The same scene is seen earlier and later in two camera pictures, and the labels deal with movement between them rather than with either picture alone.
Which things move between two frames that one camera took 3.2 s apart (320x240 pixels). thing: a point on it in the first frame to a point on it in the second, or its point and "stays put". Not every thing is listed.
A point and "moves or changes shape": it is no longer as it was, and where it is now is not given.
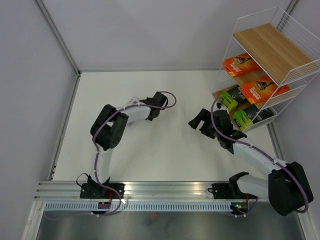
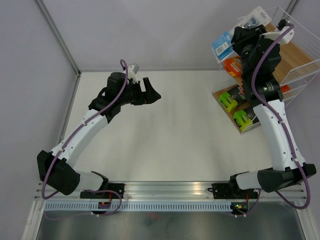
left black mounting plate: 97,191 stays put
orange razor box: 242,64 stays put
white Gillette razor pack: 134,102 moves or changes shape
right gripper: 204,115 to 242,35
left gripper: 148,99 to 148,97
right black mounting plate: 226,191 stays put
